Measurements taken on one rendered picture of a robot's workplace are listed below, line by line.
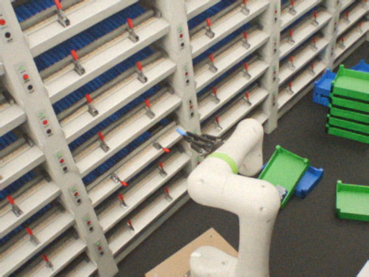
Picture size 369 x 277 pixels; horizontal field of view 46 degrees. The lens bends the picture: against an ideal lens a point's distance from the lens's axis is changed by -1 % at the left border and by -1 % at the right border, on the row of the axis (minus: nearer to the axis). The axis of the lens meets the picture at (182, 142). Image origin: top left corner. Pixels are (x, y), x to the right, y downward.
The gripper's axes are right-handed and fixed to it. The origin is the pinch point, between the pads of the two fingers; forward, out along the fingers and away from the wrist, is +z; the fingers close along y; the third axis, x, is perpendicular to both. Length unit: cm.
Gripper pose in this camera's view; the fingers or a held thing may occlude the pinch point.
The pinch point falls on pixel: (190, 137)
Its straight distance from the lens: 199.8
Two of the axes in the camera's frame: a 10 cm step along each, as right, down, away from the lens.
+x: 2.3, 8.0, 5.6
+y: -7.2, 5.2, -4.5
